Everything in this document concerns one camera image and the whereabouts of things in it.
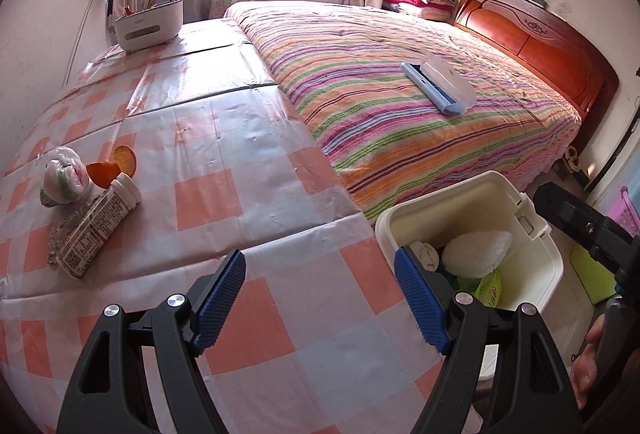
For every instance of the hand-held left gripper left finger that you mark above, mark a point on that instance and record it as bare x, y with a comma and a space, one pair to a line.
220, 299

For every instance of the flat orange peel piece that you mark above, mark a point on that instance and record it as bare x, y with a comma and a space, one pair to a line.
102, 174

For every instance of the pink plastic basket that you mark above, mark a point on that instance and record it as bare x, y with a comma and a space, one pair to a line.
631, 214

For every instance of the person's right hand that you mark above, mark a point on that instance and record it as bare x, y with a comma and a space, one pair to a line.
585, 379

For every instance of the green plastic wrapper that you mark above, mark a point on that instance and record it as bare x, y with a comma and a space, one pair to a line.
487, 289

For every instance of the white labelled medicine bottle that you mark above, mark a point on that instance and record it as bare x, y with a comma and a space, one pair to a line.
97, 224

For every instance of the white desktop organizer box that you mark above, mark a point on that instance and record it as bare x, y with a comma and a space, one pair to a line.
150, 27

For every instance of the crinkled silver wrapper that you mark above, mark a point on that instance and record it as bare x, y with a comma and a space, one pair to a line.
59, 239

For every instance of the blue brush with clear cover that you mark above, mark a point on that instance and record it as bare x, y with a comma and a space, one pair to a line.
435, 87

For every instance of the cream plastic bin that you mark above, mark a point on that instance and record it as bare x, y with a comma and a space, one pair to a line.
500, 209

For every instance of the white plush toy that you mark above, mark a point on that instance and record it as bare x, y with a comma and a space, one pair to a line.
475, 254

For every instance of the cup-shaped orange peel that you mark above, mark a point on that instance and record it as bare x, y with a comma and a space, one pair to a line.
125, 160

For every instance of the bed with striped cover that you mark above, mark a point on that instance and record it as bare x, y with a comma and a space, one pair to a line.
400, 124

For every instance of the knotted clear plastic bag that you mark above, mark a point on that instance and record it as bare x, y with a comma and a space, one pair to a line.
62, 179

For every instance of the green plastic object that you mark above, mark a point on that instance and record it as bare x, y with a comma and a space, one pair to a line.
590, 279

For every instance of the floral covered stool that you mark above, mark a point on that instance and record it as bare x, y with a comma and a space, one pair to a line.
227, 4

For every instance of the beige slipper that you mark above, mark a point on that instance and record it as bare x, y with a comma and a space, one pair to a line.
574, 159

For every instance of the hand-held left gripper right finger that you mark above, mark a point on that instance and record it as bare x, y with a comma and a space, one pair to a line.
420, 299

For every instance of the orange checkered tablecloth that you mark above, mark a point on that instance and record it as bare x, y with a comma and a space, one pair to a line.
240, 139

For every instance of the wooden bed headboard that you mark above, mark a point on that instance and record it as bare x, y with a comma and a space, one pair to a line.
540, 39

